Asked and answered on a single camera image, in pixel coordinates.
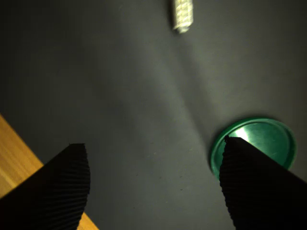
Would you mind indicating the small white plastic terminal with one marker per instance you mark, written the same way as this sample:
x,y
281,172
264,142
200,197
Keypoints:
x,y
183,14

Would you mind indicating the round green plastic lid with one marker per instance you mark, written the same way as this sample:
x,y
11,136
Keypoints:
x,y
268,141

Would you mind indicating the dark grey mat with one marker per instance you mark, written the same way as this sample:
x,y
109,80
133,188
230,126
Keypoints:
x,y
132,95

